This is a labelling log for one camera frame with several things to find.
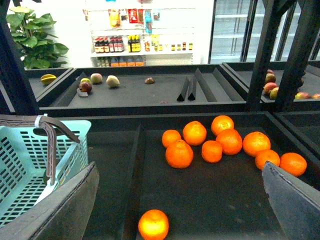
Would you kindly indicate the light teal plastic basket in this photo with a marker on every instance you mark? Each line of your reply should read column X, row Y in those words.
column 23, row 165

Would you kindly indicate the white zip tie right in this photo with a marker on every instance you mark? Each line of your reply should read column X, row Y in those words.
column 37, row 120

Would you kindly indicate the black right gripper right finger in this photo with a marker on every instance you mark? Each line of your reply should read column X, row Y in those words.
column 295, row 204

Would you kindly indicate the orange mandarin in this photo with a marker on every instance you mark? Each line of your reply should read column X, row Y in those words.
column 179, row 154
column 153, row 225

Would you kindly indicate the white goods shelf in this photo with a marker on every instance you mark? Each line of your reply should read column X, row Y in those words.
column 141, row 32

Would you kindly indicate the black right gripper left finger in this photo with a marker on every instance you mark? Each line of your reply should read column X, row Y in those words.
column 62, row 215

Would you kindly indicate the green potted plant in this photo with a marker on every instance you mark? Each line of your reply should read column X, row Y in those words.
column 37, row 45

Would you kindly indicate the orange mandarin front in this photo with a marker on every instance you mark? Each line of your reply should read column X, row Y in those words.
column 153, row 225

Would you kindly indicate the black display shelf tray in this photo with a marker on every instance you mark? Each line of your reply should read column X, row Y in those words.
column 205, row 201

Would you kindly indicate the brown basket handle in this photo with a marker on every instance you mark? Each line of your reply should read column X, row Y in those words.
column 47, row 124

